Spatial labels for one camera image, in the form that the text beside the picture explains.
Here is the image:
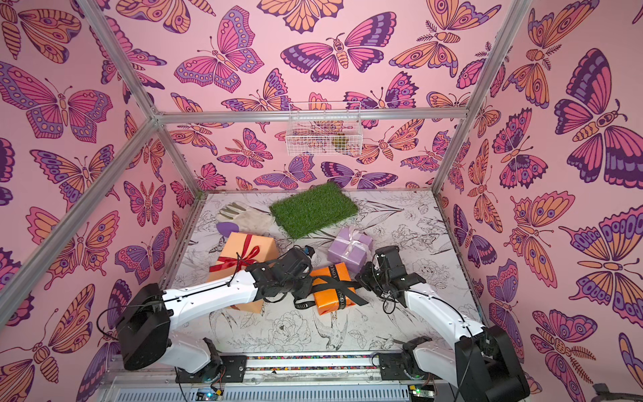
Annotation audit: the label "black lettered ribbon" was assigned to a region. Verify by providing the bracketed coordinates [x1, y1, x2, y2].
[293, 262, 369, 315]

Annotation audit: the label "orange gift box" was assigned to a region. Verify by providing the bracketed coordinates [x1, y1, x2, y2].
[311, 263, 358, 316]

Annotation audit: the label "lilac gift box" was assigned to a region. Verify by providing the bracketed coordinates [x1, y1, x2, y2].
[328, 226, 373, 274]

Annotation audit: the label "large tan gift box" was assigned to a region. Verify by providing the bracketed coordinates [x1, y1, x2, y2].
[204, 233, 279, 313]

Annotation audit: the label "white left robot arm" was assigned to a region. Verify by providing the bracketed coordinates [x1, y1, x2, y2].
[117, 246, 315, 374]

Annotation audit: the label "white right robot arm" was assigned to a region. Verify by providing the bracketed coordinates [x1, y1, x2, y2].
[357, 246, 531, 401]

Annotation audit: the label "white satin ribbon bow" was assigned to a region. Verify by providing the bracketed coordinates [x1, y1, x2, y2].
[336, 227, 371, 262]

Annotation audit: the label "red ribbon bow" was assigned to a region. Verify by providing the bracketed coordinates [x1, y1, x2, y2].
[209, 233, 261, 273]

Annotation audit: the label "beige gardening glove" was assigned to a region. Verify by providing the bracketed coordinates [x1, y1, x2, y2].
[217, 203, 275, 236]

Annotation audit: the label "green artificial grass mat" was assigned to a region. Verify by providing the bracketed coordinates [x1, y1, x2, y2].
[270, 183, 358, 239]

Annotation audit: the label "purple pink hand trowel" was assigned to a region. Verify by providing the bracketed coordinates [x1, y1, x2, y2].
[216, 221, 239, 238]

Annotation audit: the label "green item in basket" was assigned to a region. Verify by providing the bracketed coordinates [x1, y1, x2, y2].
[332, 133, 349, 153]

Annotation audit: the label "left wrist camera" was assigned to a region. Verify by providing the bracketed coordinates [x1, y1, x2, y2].
[302, 246, 315, 258]

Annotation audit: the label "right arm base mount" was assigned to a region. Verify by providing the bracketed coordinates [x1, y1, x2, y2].
[373, 336, 432, 381]

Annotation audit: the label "aluminium front rail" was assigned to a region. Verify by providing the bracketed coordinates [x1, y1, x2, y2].
[97, 350, 443, 402]

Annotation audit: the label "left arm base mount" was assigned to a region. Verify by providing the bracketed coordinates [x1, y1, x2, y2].
[175, 355, 248, 385]

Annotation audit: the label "white wire basket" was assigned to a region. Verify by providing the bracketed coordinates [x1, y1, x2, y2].
[284, 102, 363, 157]

